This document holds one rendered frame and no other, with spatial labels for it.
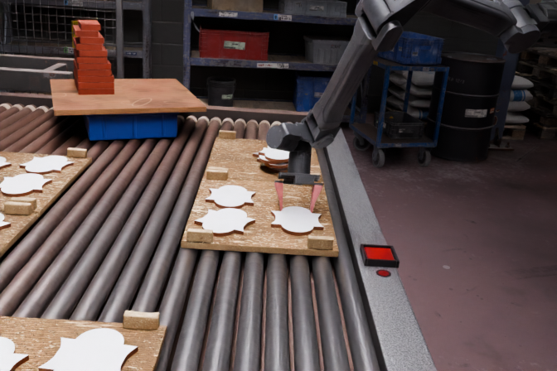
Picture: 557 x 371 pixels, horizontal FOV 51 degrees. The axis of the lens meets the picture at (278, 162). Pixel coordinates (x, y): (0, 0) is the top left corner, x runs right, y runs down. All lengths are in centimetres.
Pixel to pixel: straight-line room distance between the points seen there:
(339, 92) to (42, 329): 75
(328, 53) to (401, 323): 481
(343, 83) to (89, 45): 114
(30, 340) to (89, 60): 132
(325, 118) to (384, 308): 46
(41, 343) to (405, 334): 62
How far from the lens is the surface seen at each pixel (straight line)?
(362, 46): 119
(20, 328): 107
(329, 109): 134
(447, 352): 272
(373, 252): 133
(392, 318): 114
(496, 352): 282
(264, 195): 157
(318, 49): 575
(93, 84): 219
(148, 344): 100
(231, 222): 137
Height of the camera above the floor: 152
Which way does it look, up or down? 19 degrees down
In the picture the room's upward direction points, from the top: 4 degrees clockwise
